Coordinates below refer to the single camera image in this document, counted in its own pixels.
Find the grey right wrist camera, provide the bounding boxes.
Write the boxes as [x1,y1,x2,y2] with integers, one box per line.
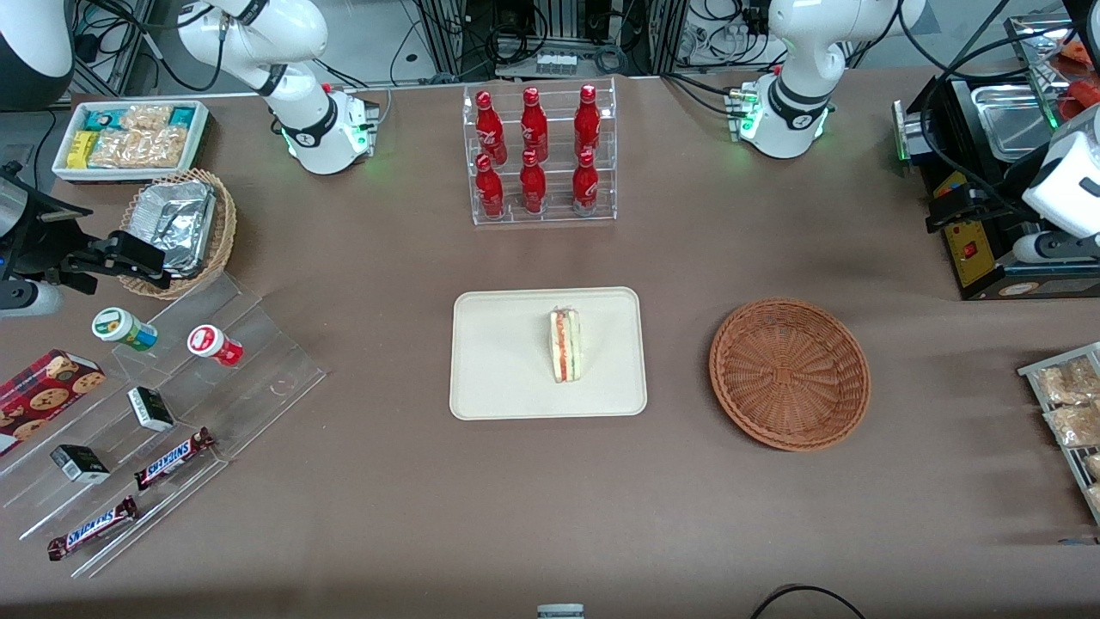
[0,279,65,319]

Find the clear snack bag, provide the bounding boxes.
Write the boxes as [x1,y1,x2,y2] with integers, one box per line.
[1044,402,1100,448]
[1034,357,1100,405]

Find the brown wicker basket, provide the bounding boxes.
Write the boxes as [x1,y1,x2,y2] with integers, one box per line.
[709,297,871,452]

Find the black appliance with yellow panel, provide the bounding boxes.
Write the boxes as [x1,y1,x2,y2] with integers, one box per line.
[911,73,1100,302]

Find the steel pan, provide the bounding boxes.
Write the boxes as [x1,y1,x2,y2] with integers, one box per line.
[971,83,1060,140]

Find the small black box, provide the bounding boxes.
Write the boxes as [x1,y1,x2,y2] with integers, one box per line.
[127,386,175,432]
[50,444,112,485]

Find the clear acrylic stepped display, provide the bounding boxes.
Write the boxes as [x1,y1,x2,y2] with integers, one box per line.
[0,273,329,579]

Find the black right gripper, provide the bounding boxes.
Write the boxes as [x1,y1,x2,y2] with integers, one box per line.
[0,165,166,295]

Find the clear cracker bag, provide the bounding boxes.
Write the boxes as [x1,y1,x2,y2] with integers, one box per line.
[120,105,173,132]
[89,127,188,169]

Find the wire rack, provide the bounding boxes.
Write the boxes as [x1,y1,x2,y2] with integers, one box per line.
[1018,342,1100,525]

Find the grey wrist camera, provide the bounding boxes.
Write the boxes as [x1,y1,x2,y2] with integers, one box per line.
[1012,230,1100,264]
[0,279,65,319]

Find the foil container stack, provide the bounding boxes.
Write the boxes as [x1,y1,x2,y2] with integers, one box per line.
[127,179,217,278]

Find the Snickers chocolate bar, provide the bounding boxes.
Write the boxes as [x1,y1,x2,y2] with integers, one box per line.
[133,427,216,492]
[47,496,139,561]

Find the silver box with green light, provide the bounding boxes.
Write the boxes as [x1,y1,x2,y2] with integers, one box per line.
[892,99,936,166]

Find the green lid cup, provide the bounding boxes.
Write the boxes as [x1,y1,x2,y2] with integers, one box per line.
[92,307,159,352]

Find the white plastic snack bin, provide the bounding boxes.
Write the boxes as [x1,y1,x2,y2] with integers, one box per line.
[52,100,211,183]

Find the red lid cup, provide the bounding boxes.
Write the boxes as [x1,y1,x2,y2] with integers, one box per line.
[187,324,244,368]

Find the cream rectangular tray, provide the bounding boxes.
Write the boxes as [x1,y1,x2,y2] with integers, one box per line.
[449,286,648,421]

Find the light wicker basket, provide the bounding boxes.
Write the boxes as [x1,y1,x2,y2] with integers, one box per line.
[119,168,238,300]

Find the clear acrylic bottle rack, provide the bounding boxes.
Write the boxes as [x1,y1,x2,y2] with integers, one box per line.
[462,77,618,226]

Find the red cola bottle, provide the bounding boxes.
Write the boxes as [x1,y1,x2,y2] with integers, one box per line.
[573,83,602,160]
[520,86,549,162]
[475,90,507,164]
[519,149,547,215]
[474,153,506,218]
[571,149,600,216]

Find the black floor cable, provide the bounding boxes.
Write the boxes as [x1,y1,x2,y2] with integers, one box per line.
[749,585,867,619]

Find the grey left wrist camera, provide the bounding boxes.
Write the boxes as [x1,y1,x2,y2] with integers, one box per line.
[1012,230,1100,264]

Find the red cookie box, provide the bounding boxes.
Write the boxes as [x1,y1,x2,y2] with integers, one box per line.
[0,348,107,458]

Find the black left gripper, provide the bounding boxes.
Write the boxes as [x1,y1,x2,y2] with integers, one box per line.
[926,162,1045,233]

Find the steel tray with food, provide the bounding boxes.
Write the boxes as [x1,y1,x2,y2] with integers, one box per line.
[1004,13,1100,117]

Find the triangular sandwich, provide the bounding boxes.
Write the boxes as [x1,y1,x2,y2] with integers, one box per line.
[549,308,583,384]

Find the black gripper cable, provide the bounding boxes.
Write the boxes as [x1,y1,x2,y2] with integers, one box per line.
[920,34,1100,216]

